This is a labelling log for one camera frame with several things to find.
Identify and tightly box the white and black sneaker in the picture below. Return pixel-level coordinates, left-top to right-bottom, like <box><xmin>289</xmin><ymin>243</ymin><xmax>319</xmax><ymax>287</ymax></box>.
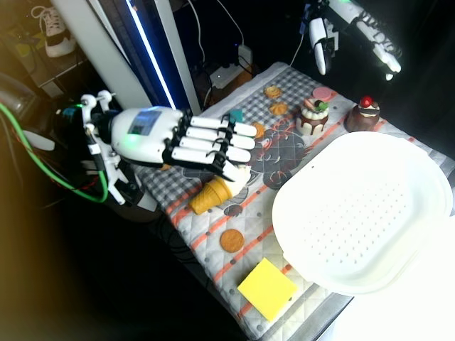
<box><xmin>31</xmin><ymin>5</ymin><xmax>77</xmax><ymax>58</ymax></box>

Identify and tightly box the pink round toy macaron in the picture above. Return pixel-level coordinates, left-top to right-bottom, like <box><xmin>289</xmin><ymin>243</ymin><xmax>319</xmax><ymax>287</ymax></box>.
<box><xmin>312</xmin><ymin>87</ymin><xmax>338</xmax><ymax>102</ymax></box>

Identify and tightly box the white cable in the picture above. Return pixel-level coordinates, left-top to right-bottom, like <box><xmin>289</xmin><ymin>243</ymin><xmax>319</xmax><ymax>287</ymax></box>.
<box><xmin>186</xmin><ymin>0</ymin><xmax>208</xmax><ymax>63</ymax></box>

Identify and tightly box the white post with blue light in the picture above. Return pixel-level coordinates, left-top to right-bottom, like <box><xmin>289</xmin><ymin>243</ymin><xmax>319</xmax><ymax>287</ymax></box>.
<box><xmin>51</xmin><ymin>0</ymin><xmax>202</xmax><ymax>124</ymax></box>

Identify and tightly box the grey shelf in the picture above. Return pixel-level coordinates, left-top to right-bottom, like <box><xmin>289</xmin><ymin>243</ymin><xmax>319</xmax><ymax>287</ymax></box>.
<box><xmin>35</xmin><ymin>58</ymin><xmax>90</xmax><ymax>100</ymax></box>

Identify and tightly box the yellow square block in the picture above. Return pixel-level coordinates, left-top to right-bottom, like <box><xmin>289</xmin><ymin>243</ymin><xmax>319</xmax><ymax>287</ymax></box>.
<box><xmin>237</xmin><ymin>257</ymin><xmax>299</xmax><ymax>323</ymax></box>

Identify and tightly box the white chocolate-drip fruit cake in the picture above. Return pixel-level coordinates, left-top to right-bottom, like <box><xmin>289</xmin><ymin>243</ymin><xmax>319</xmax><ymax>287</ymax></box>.
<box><xmin>295</xmin><ymin>98</ymin><xmax>330</xmax><ymax>136</ymax></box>

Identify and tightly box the white perforated plastic tray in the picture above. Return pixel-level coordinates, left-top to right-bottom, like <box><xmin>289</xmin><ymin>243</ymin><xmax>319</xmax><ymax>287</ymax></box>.
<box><xmin>272</xmin><ymin>131</ymin><xmax>454</xmax><ymax>296</ymax></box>

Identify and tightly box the grey quilt with bear print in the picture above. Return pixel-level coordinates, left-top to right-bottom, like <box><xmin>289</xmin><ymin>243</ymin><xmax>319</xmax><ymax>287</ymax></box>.
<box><xmin>136</xmin><ymin>62</ymin><xmax>455</xmax><ymax>341</ymax></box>

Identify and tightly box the round brown biscuit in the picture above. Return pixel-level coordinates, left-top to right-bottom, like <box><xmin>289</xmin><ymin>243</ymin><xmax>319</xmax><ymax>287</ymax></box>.
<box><xmin>219</xmin><ymin>229</ymin><xmax>245</xmax><ymax>254</ymax></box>

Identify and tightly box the white power strip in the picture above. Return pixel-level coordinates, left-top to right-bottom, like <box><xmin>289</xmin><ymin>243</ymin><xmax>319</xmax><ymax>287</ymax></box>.
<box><xmin>209</xmin><ymin>63</ymin><xmax>250</xmax><ymax>90</ymax></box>

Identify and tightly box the chocolate dome cake with cherry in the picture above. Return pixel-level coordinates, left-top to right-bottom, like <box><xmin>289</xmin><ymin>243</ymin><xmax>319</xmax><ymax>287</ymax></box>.
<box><xmin>343</xmin><ymin>95</ymin><xmax>381</xmax><ymax>133</ymax></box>

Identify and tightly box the white plug adapter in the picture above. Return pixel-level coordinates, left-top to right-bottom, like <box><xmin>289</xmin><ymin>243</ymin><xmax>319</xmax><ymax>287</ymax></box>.
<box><xmin>237</xmin><ymin>44</ymin><xmax>254</xmax><ymax>67</ymax></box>

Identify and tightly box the toy ice cream cone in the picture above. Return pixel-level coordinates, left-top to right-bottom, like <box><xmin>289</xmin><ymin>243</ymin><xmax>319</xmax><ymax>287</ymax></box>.
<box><xmin>188</xmin><ymin>166</ymin><xmax>252</xmax><ymax>216</ymax></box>

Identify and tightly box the green cable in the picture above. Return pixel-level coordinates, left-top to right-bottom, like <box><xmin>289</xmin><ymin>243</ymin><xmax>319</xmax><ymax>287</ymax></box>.
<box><xmin>0</xmin><ymin>102</ymin><xmax>109</xmax><ymax>204</ymax></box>

